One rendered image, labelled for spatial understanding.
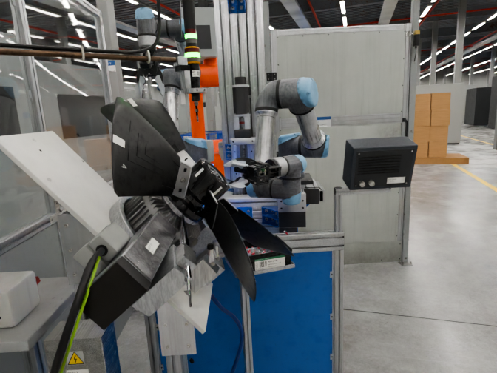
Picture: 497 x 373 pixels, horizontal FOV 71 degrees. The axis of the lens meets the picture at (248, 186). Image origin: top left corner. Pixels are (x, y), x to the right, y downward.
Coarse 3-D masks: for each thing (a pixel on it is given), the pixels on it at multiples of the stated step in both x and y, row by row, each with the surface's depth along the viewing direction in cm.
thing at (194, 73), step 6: (192, 66) 101; (198, 66) 102; (192, 72) 101; (198, 72) 102; (192, 78) 101; (198, 78) 102; (192, 84) 102; (198, 84) 102; (192, 96) 103; (198, 96) 103
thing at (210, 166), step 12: (192, 168) 97; (204, 168) 94; (216, 168) 104; (192, 180) 95; (204, 180) 94; (216, 180) 94; (192, 192) 94; (204, 192) 94; (180, 204) 94; (192, 204) 97; (204, 204) 99; (192, 216) 95
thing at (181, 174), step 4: (180, 164) 90; (184, 164) 92; (180, 168) 91; (188, 168) 94; (180, 172) 91; (184, 172) 92; (188, 172) 94; (180, 176) 91; (184, 176) 93; (188, 176) 94; (188, 180) 94; (176, 184) 90; (180, 184) 91; (184, 184) 93; (176, 188) 90; (180, 188) 92; (184, 188) 93; (176, 192) 90; (180, 192) 92; (184, 192) 93; (180, 196) 92; (184, 196) 93
